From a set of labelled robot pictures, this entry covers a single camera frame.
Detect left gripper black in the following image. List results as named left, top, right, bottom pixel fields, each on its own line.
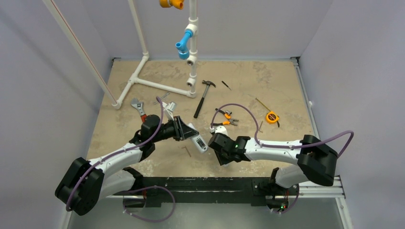
left=151, top=116, right=198, bottom=144

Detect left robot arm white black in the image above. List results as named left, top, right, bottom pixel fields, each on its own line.
left=55, top=114, right=208, bottom=216

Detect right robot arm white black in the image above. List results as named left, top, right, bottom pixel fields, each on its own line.
left=208, top=133, right=338, bottom=194

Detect small silver wrench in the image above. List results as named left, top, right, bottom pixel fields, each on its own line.
left=153, top=92, right=170, bottom=105

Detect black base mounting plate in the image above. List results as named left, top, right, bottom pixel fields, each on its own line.
left=119, top=167, right=299, bottom=212

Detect orange tape measure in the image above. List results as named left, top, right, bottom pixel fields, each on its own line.
left=255, top=97, right=280, bottom=128

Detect blue pipe fitting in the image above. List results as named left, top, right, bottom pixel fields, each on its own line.
left=175, top=30, right=193, bottom=60

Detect orange pipe fitting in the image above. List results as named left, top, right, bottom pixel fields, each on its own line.
left=159, top=0, right=184, bottom=10

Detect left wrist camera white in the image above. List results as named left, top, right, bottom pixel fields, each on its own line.
left=162, top=102, right=177, bottom=120

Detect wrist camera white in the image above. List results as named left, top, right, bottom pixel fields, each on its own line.
left=162, top=102, right=177, bottom=120
left=210, top=125, right=228, bottom=135

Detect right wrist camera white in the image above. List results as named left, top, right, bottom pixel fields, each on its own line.
left=210, top=125, right=228, bottom=135

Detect orange handled pliers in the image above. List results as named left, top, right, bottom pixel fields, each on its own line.
left=213, top=108, right=239, bottom=126

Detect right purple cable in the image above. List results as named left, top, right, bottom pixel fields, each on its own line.
left=210, top=103, right=355, bottom=216

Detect purple cable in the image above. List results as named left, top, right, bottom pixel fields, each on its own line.
left=65, top=96, right=176, bottom=223
left=210, top=103, right=355, bottom=216

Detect adjustable wrench red handle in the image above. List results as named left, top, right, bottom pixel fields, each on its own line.
left=130, top=98, right=147, bottom=122

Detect black handled hammer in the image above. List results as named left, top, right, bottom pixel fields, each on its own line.
left=193, top=80, right=216, bottom=118

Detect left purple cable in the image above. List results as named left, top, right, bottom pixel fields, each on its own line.
left=65, top=96, right=176, bottom=223

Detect white PVC pipe frame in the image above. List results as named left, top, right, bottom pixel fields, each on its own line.
left=43, top=0, right=200, bottom=110

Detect aluminium rail frame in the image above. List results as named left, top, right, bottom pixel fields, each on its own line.
left=82, top=58, right=344, bottom=215

